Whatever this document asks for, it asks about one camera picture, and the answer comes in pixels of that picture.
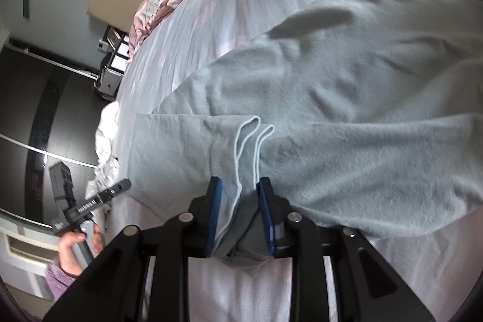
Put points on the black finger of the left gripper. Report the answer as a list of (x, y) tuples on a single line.
[(113, 191)]

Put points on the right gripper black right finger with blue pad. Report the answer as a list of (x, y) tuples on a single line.
[(273, 211)]

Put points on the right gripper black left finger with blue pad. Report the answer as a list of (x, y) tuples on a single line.
[(202, 228)]

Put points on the light grey-green fleece garment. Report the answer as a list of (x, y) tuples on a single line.
[(364, 113)]

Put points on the purple sleeve forearm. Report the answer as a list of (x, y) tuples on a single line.
[(58, 281)]

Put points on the white crumpled cloth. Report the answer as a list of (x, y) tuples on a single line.
[(107, 170)]

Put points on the bedside nightstand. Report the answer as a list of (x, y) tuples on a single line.
[(115, 47)]

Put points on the white bed sheet pink dots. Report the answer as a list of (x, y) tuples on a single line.
[(440, 266)]

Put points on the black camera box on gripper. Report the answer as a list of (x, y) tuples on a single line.
[(62, 183)]

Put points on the grey wall switch panel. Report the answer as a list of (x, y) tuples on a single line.
[(26, 9)]

